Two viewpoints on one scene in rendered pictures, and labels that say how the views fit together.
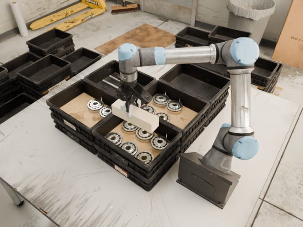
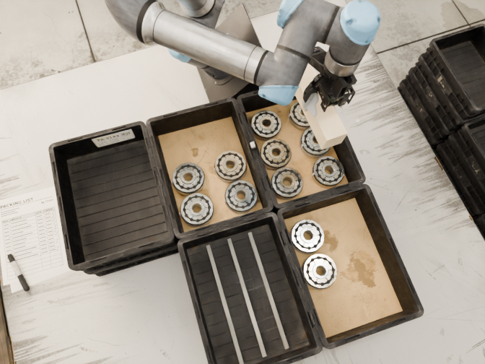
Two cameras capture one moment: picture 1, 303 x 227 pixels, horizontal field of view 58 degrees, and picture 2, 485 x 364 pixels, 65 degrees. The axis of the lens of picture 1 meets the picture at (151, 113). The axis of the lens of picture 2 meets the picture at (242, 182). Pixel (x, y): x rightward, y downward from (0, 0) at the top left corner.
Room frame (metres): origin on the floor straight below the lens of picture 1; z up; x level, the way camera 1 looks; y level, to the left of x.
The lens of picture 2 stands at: (1.56, 0.19, 2.01)
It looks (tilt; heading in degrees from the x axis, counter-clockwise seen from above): 71 degrees down; 209
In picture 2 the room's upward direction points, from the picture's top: 6 degrees clockwise
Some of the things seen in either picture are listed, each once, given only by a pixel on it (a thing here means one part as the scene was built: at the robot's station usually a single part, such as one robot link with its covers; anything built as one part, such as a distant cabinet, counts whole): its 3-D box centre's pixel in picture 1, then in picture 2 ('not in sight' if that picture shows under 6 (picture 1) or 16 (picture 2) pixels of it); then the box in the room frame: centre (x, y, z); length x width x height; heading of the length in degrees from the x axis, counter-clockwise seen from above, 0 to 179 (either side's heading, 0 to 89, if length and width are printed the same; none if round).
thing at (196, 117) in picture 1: (168, 104); (207, 164); (1.25, -0.11, 0.92); 0.40 x 0.30 x 0.02; 52
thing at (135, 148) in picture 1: (128, 148); (316, 140); (0.95, 0.13, 0.86); 0.10 x 0.10 x 0.01
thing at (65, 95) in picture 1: (87, 109); (341, 263); (1.26, 0.39, 0.87); 0.40 x 0.30 x 0.11; 52
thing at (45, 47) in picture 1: (54, 56); not in sight; (2.69, 1.08, 0.37); 0.40 x 0.30 x 0.45; 145
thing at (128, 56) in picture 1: (128, 58); (353, 32); (0.99, 0.10, 1.39); 0.09 x 0.08 x 0.11; 100
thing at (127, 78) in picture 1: (128, 74); (344, 58); (0.99, 0.10, 1.32); 0.08 x 0.08 x 0.05
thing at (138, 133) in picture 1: (144, 132); (276, 152); (1.07, 0.04, 0.86); 0.10 x 0.10 x 0.01
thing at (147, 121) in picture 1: (134, 115); (315, 105); (0.98, 0.08, 1.08); 0.24 x 0.06 x 0.06; 55
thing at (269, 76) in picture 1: (247, 83); not in sight; (2.19, -0.95, 0.37); 0.40 x 0.30 x 0.45; 55
